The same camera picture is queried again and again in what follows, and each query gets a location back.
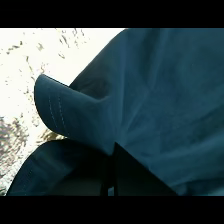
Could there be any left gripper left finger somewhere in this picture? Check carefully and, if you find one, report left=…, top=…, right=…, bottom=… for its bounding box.
left=99, top=155, right=110, bottom=197

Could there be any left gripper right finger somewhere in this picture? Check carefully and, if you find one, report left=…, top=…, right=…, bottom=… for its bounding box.
left=114, top=141, right=178, bottom=197

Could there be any dark blue garment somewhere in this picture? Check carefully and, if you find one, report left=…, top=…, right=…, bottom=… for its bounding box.
left=6, top=28, right=224, bottom=197

